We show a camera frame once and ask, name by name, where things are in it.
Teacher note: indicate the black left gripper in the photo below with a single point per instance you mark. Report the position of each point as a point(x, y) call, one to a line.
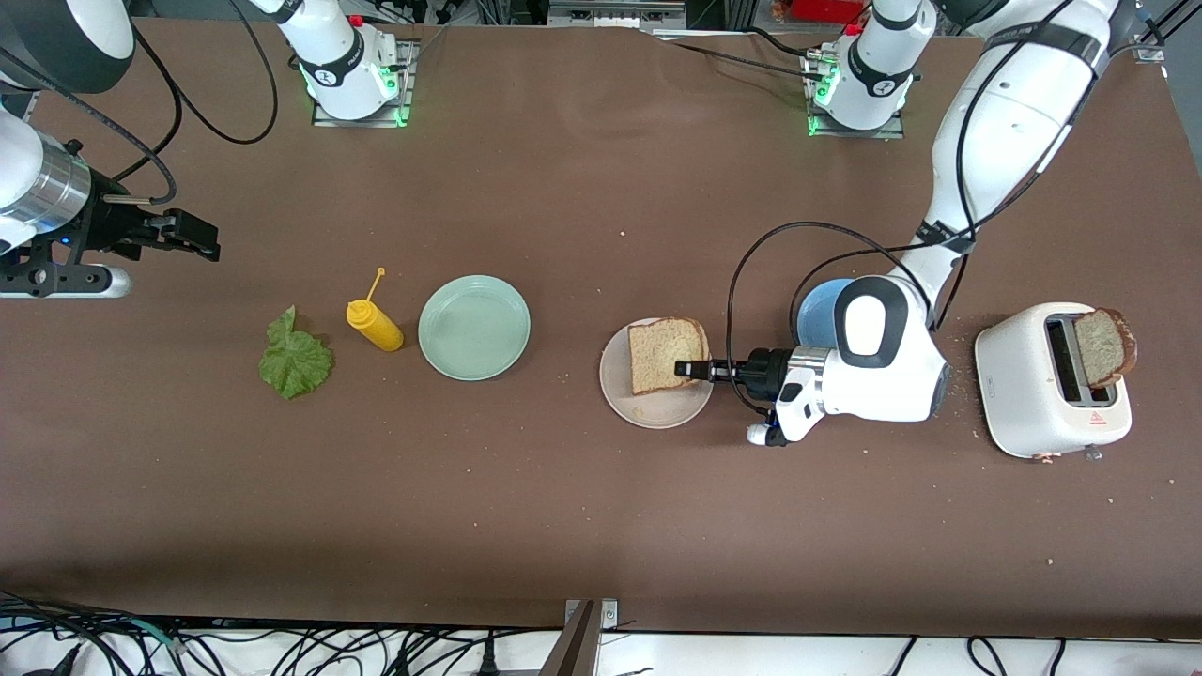
point(768, 368)

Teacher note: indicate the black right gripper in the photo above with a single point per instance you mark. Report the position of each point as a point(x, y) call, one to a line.
point(105, 228)

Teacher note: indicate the brown bread slice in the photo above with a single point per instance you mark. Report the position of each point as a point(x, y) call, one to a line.
point(1103, 347)
point(657, 357)

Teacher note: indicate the yellow squeeze bottle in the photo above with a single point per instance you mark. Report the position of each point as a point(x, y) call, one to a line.
point(377, 329)

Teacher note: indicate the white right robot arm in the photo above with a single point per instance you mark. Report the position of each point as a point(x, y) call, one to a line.
point(343, 66)

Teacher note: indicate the beige plate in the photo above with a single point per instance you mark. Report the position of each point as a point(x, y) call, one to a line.
point(657, 413)

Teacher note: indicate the blue plate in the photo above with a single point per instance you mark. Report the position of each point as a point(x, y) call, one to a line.
point(817, 314)

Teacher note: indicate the light green plate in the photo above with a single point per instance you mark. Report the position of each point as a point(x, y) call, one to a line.
point(474, 329)

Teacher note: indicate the green lettuce leaf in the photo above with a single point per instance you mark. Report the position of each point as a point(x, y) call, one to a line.
point(296, 361)

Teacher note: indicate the white toaster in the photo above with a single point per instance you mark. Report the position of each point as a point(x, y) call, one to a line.
point(1024, 394)

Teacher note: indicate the black power plug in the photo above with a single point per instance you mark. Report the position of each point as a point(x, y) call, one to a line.
point(488, 662)

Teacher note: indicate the red box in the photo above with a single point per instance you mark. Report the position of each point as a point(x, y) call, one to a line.
point(826, 9)

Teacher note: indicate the metal table edge bracket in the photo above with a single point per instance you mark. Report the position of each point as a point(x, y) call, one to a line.
point(590, 620)

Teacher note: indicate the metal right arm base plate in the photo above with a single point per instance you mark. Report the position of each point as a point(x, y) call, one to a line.
point(408, 84)

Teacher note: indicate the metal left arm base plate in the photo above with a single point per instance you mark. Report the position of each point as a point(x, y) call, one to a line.
point(892, 133)

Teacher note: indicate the grey metal frame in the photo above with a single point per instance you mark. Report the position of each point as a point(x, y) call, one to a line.
point(610, 14)

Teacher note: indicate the metal table corner bracket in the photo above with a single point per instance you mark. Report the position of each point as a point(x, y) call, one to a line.
point(1150, 52)

